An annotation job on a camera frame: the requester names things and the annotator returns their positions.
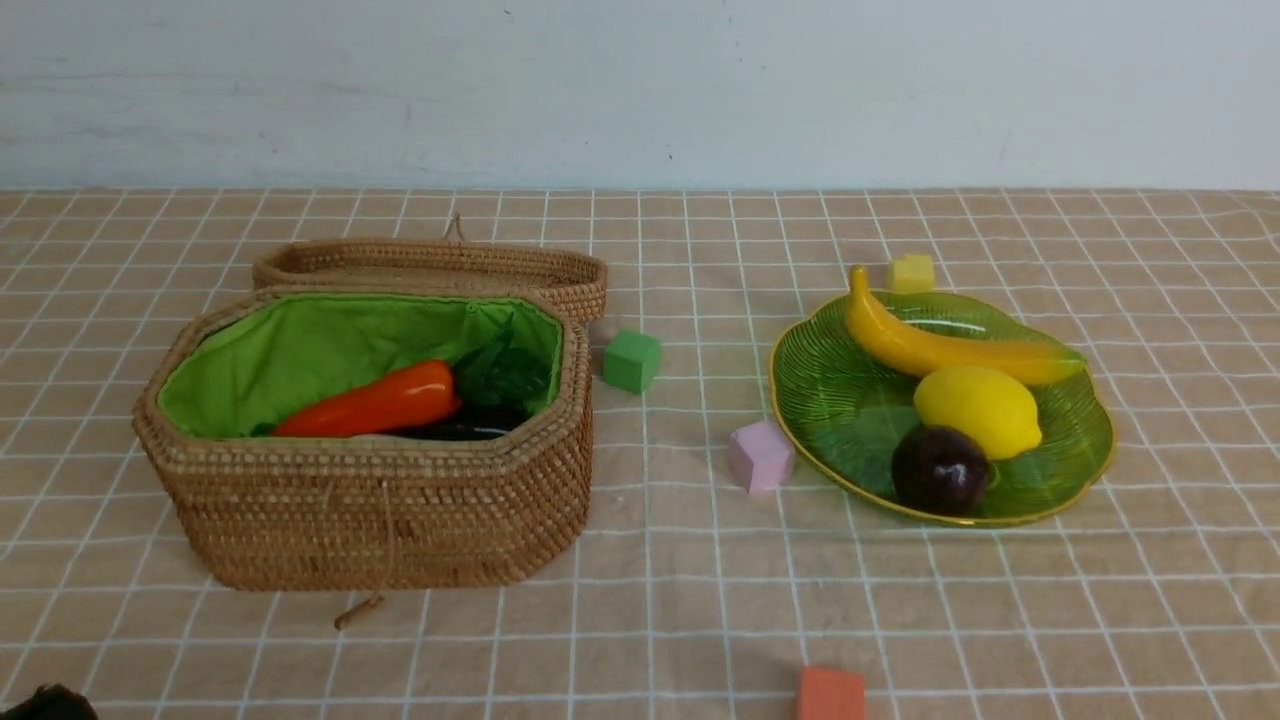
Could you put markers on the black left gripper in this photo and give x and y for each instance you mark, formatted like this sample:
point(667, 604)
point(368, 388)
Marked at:
point(52, 702)

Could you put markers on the purple toy eggplant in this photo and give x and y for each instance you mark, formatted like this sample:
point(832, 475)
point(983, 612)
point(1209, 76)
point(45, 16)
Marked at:
point(469, 423)

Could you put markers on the orange toy carrot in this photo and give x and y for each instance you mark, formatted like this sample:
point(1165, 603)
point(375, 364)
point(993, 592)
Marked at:
point(497, 372)

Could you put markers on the purple toy mangosteen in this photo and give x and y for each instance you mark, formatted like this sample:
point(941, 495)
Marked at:
point(941, 471)

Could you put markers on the yellow toy banana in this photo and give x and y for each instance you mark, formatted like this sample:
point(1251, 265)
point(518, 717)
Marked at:
point(912, 351)

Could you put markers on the yellow toy lemon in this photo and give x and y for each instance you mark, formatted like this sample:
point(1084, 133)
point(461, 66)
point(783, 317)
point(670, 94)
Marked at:
point(999, 413)

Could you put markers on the woven wicker basket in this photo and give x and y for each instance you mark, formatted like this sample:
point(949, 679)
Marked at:
point(292, 515)

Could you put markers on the woven basket lid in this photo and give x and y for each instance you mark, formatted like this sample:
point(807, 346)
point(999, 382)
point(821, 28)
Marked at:
point(575, 282)

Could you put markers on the green foam cube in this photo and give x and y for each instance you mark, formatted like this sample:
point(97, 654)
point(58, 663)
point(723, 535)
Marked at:
point(632, 361)

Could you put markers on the pink foam cube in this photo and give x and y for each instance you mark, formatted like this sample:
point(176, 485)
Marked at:
point(761, 457)

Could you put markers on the orange foam cube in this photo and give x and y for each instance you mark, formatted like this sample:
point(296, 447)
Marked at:
point(826, 693)

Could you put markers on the green glass leaf plate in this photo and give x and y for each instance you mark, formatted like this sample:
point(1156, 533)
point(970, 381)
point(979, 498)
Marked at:
point(846, 413)

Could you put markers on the yellow foam cube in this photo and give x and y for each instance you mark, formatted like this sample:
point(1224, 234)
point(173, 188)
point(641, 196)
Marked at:
point(912, 273)

